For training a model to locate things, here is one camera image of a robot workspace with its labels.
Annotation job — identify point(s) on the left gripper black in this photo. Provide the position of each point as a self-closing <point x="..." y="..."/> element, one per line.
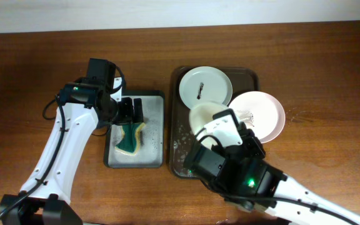
<point x="129" y="117"/>

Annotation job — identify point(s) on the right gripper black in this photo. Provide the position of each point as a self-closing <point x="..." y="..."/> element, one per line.
<point x="249" y="141"/>

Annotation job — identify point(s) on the white plate front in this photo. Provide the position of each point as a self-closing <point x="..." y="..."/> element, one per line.
<point x="199" y="116"/>

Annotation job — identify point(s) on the small black soapy tray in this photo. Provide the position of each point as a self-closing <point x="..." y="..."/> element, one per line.
<point x="150" y="152"/>

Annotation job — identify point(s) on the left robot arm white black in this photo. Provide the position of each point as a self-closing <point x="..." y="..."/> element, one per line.
<point x="81" y="108"/>

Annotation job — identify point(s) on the green yellow sponge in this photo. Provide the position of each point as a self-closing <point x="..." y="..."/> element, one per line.
<point x="131" y="138"/>

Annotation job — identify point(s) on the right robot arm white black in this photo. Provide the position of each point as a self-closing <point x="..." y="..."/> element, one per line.
<point x="231" y="164"/>

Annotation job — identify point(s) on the large brown serving tray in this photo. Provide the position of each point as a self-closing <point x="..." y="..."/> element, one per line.
<point x="242" y="79"/>

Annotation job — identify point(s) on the pale green plate top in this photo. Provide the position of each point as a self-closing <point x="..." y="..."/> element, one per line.
<point x="205" y="84"/>

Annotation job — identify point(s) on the pink white plate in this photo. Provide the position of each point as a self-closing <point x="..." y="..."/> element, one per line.
<point x="261" y="112"/>

